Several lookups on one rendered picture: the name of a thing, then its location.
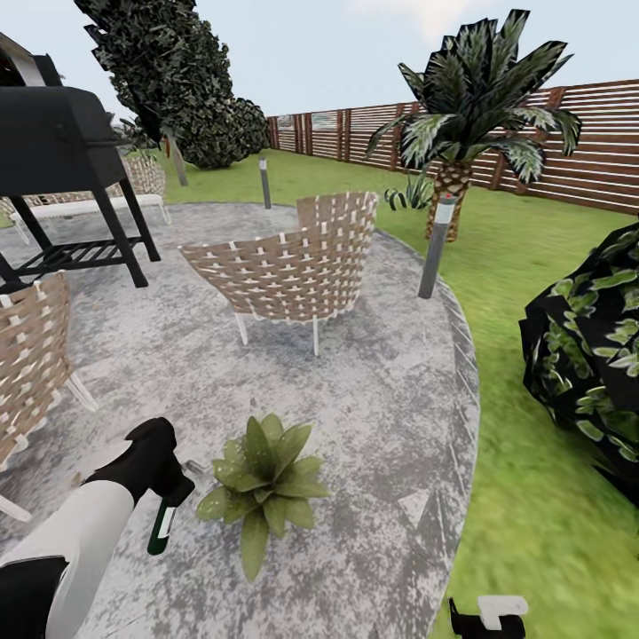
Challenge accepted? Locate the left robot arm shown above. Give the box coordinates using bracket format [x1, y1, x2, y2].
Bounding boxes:
[0, 418, 215, 639]

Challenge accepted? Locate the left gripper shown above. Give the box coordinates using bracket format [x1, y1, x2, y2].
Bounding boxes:
[149, 461, 196, 508]

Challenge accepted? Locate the insectifuge atomizer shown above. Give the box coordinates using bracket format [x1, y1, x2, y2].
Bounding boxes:
[147, 500, 178, 555]

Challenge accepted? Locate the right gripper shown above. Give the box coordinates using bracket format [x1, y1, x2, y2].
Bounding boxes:
[450, 608, 525, 639]

